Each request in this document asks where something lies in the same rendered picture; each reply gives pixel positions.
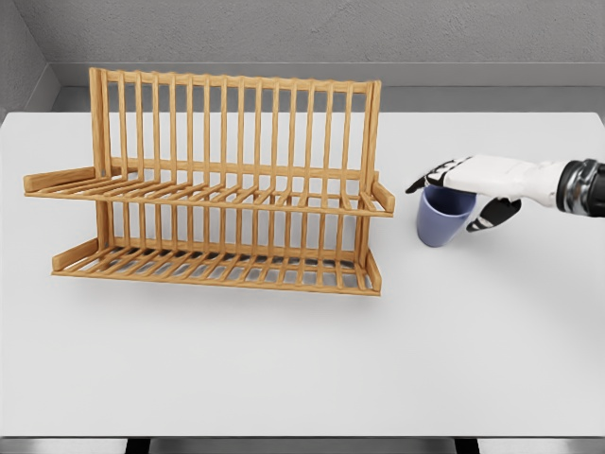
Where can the blue cup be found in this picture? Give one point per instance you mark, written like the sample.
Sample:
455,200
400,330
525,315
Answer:
442,222

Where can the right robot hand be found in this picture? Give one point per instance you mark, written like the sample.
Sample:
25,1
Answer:
482,176

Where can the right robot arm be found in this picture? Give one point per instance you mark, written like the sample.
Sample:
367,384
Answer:
562,185

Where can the wooden two-tier dish rack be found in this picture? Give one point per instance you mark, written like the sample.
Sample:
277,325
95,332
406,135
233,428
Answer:
212,189

